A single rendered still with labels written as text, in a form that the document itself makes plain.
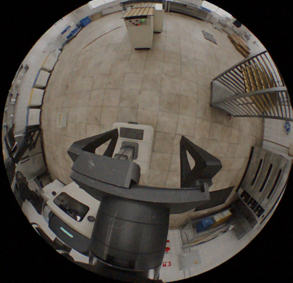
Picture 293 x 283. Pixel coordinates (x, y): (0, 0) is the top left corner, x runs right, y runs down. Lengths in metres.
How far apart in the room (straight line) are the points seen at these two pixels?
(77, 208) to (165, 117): 1.40
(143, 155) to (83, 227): 1.10
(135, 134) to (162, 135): 0.44
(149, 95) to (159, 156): 0.92
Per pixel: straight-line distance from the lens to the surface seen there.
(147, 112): 1.43
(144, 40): 1.77
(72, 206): 0.37
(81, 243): 0.39
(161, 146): 1.47
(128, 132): 1.20
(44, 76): 3.98
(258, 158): 2.92
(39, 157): 3.71
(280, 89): 0.98
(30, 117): 3.67
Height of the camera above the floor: 1.42
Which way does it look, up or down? 82 degrees down
